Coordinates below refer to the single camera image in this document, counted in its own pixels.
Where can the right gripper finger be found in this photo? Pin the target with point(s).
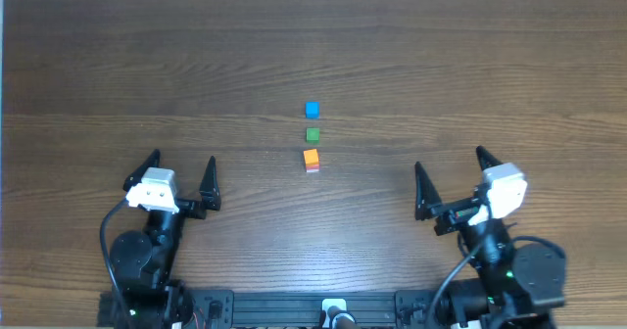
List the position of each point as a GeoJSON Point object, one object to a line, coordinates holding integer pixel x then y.
{"type": "Point", "coordinates": [425, 197]}
{"type": "Point", "coordinates": [486, 158]}

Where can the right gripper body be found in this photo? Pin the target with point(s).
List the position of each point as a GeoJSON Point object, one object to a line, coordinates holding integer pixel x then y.
{"type": "Point", "coordinates": [455, 216]}

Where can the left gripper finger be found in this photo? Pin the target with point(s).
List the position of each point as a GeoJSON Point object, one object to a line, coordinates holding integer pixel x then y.
{"type": "Point", "coordinates": [210, 189]}
{"type": "Point", "coordinates": [147, 162]}

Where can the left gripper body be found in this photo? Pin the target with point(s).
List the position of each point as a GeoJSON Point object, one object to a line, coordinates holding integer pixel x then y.
{"type": "Point", "coordinates": [191, 209]}

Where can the red cube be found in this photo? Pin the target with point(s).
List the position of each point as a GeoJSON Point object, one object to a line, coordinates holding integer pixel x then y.
{"type": "Point", "coordinates": [313, 169]}

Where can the orange cube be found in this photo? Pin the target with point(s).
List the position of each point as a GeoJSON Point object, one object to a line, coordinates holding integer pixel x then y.
{"type": "Point", "coordinates": [310, 156]}

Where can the green cube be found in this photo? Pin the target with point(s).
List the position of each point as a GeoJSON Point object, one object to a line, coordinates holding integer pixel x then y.
{"type": "Point", "coordinates": [313, 135]}

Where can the blue cube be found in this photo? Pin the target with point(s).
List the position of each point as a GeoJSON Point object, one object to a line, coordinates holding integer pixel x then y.
{"type": "Point", "coordinates": [312, 110]}

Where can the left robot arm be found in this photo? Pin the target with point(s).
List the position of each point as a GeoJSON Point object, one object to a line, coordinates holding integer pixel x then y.
{"type": "Point", "coordinates": [130, 258]}

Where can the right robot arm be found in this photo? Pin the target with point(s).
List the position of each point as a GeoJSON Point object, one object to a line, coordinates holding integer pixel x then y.
{"type": "Point", "coordinates": [539, 270]}

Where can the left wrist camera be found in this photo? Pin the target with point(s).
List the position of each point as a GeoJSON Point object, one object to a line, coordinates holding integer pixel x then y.
{"type": "Point", "coordinates": [154, 189]}

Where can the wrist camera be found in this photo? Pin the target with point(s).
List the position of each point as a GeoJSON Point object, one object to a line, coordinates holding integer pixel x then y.
{"type": "Point", "coordinates": [154, 189]}
{"type": "Point", "coordinates": [504, 189]}

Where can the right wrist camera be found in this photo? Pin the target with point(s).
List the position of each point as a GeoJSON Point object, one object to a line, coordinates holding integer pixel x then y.
{"type": "Point", "coordinates": [504, 189]}

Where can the mounting rail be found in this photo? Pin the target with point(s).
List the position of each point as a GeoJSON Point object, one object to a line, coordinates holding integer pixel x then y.
{"type": "Point", "coordinates": [284, 309]}

